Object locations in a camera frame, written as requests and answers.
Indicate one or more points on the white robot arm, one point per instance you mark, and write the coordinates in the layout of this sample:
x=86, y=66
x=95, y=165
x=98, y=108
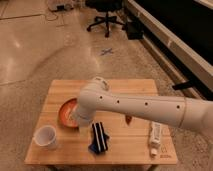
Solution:
x=191, y=114

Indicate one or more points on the orange ceramic bowl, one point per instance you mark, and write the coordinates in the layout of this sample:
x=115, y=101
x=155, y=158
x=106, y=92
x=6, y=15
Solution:
x=65, y=114

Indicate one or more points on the white ceramic cup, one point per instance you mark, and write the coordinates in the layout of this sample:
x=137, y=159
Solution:
x=46, y=137

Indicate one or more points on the wooden table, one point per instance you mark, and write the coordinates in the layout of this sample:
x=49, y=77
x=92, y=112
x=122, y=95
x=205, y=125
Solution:
x=110, y=140

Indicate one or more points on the blue black striped cloth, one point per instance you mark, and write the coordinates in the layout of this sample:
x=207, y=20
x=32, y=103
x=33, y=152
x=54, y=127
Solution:
x=99, y=142

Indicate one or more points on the black box on floor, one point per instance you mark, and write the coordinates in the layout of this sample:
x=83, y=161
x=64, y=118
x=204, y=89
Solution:
x=134, y=30

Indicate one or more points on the grey device on floor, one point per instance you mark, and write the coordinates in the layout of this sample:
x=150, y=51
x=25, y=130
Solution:
x=60, y=5

